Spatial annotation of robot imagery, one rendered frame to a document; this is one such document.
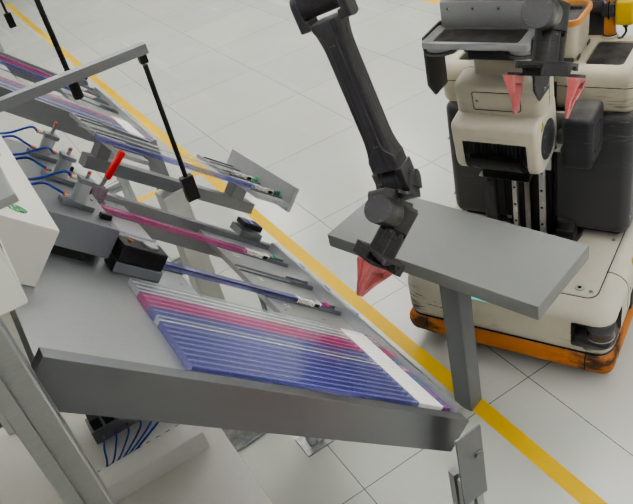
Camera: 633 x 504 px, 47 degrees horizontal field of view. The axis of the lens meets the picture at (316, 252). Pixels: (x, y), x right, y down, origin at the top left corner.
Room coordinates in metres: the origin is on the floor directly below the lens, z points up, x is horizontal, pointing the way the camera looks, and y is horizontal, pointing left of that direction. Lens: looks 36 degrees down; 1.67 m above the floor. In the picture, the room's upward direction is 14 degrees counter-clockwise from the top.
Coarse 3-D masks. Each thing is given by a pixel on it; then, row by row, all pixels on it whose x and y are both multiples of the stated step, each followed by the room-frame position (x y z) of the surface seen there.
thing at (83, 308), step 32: (128, 224) 1.16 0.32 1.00; (96, 256) 0.93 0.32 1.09; (32, 288) 0.74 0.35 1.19; (64, 288) 0.77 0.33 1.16; (96, 288) 0.81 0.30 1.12; (128, 288) 0.85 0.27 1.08; (192, 288) 0.94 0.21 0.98; (32, 320) 0.66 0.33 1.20; (64, 320) 0.68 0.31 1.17; (96, 320) 0.71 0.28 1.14; (128, 320) 0.74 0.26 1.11; (32, 352) 0.59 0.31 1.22; (96, 352) 0.63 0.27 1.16; (128, 352) 0.65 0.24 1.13; (160, 352) 0.68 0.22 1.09
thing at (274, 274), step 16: (224, 240) 1.32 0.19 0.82; (224, 256) 1.20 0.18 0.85; (240, 256) 1.24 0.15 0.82; (240, 272) 1.14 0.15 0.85; (256, 272) 1.17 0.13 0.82; (272, 272) 1.21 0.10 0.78; (288, 272) 1.26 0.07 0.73; (272, 288) 1.10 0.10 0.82; (288, 288) 1.14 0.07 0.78; (304, 288) 1.19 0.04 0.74; (272, 304) 1.01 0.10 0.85; (288, 304) 1.04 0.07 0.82; (320, 320) 1.02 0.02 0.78; (336, 320) 1.05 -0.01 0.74
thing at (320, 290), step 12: (276, 252) 1.35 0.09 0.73; (288, 264) 1.30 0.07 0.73; (300, 276) 1.25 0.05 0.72; (312, 276) 1.23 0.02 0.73; (324, 288) 1.17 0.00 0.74; (324, 300) 1.15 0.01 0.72; (336, 300) 1.12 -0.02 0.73; (348, 312) 1.08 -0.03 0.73; (360, 324) 1.04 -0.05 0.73; (372, 336) 1.00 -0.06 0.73; (384, 348) 0.96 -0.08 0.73; (408, 360) 0.92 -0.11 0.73; (420, 372) 0.88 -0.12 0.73; (432, 384) 0.84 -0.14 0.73; (444, 396) 0.81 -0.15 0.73; (456, 408) 0.78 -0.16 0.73
